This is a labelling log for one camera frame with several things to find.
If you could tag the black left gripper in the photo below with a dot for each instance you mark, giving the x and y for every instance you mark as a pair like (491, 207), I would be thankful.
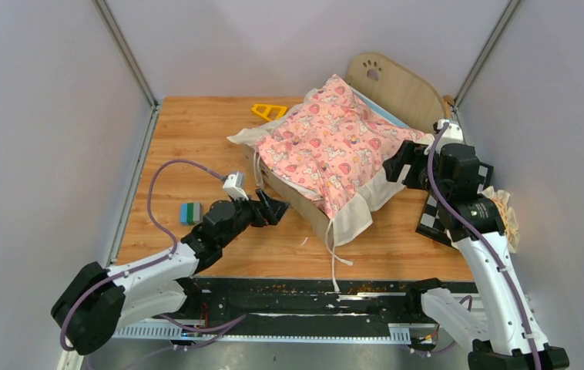
(276, 208)

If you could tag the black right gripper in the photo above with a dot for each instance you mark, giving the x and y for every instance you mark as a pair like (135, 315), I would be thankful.
(387, 168)

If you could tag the orange duck print pillow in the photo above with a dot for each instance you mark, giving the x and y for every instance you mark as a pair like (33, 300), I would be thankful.
(501, 200)

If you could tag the pink unicorn drawstring bag blanket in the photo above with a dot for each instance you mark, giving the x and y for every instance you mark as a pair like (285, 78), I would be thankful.
(330, 149)

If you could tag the wooden striped pet bed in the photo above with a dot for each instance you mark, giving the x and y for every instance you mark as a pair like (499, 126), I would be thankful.
(393, 91)

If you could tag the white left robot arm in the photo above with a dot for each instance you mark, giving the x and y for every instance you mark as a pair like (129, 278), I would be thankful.
(100, 300)

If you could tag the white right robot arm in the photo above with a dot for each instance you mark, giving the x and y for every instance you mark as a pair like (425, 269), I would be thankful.
(511, 337)

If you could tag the blue green grey block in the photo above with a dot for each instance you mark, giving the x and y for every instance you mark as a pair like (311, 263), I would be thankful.
(191, 213)

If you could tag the yellow triangle toy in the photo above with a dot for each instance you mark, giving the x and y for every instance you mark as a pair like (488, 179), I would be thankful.
(269, 112)

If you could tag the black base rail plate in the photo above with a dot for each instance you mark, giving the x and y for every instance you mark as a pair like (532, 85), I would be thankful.
(309, 308)

